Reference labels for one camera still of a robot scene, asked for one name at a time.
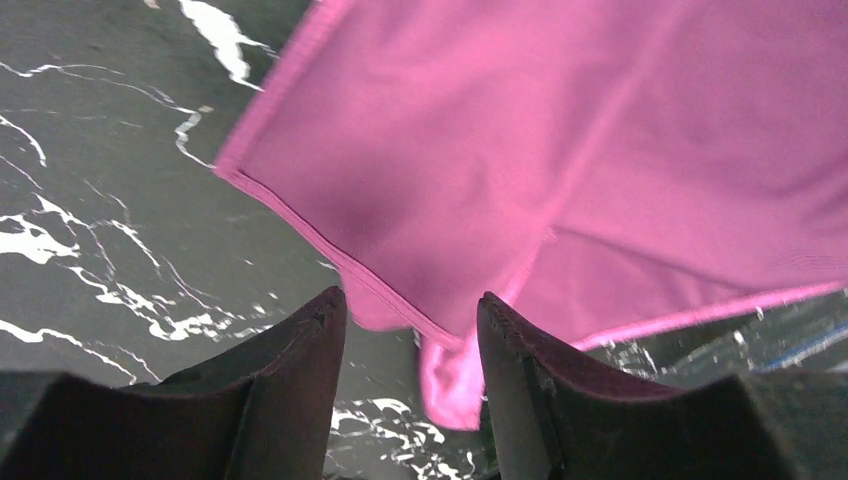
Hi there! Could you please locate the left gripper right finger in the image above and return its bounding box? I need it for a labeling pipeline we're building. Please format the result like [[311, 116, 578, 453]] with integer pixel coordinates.
[[478, 293, 847, 479]]

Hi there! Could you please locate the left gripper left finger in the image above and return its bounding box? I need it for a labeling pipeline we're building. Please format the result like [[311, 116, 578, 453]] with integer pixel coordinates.
[[1, 287, 347, 479]]

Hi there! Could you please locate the purple cloth napkin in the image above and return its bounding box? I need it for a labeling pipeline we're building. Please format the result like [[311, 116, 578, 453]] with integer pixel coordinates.
[[215, 1, 847, 430]]

